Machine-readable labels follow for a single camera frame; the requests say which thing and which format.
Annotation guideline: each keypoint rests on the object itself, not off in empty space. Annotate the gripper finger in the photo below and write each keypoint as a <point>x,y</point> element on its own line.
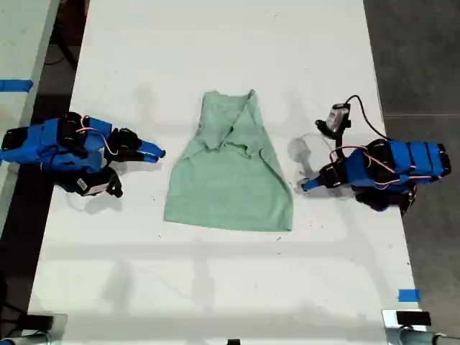
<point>313,183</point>
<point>147,158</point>
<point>152,147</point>

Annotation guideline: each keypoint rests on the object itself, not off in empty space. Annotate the pale green T-shirt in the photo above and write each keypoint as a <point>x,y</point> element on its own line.
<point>226,172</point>

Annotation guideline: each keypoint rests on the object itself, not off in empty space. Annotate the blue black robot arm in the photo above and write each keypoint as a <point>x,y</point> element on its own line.
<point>402,161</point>
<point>54,143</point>

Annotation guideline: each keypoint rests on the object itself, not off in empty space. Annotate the long blue tape strip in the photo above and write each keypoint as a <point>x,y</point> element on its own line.
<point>16,85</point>

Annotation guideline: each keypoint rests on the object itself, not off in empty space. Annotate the short blue tape piece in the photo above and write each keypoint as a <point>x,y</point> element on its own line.
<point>409,295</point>

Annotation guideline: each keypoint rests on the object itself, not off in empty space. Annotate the white side table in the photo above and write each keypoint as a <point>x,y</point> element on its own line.
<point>21,39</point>

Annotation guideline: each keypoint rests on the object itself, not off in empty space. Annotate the silver metal table clamp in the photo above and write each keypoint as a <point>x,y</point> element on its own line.
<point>390,323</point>
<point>60,323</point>

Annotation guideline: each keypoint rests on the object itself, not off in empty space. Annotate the small black box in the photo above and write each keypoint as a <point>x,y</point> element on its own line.
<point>413,318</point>
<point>40,321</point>

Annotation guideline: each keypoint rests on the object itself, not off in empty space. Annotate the grey metal pipe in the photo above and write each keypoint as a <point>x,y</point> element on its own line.
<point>21,339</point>
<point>427,338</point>

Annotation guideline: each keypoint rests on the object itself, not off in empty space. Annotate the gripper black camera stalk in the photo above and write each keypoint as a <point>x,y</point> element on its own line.
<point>339,143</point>
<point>114,183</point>

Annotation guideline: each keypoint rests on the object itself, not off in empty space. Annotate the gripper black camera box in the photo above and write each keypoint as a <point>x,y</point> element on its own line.
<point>88,186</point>
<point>337,116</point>

